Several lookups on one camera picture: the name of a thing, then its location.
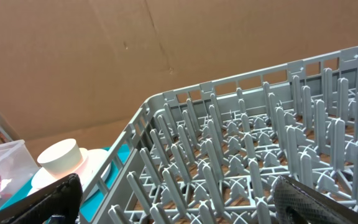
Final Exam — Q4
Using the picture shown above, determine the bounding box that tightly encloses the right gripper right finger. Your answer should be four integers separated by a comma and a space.
273, 175, 358, 224

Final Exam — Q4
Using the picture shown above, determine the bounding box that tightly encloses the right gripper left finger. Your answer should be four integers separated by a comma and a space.
0, 173, 83, 224

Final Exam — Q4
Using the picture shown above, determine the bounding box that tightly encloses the white cup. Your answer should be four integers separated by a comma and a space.
37, 138, 84, 178

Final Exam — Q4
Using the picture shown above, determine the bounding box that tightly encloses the grey dishwasher rack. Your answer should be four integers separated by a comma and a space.
79, 46, 358, 223

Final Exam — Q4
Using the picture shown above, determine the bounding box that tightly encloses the pink bowl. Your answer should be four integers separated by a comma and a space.
35, 147, 91, 182

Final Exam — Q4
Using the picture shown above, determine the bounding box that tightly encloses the clear plastic bin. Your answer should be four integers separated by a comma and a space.
0, 140, 39, 210

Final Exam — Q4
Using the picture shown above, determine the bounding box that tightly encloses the teal serving tray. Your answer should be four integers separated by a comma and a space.
0, 143, 131, 223

